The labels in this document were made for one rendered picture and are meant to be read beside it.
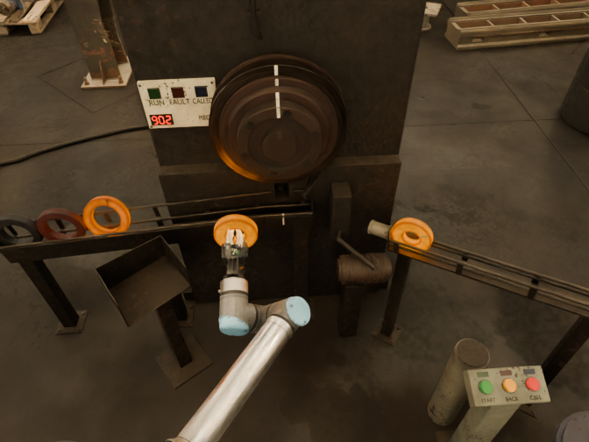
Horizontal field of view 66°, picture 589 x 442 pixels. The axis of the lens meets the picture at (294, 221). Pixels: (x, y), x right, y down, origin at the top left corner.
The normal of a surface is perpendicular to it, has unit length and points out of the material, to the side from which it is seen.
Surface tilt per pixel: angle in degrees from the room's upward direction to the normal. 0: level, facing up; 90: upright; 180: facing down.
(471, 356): 0
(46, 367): 0
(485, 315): 0
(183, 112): 90
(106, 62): 90
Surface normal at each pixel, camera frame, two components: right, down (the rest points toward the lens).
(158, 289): -0.08, -0.66
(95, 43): 0.05, 0.71
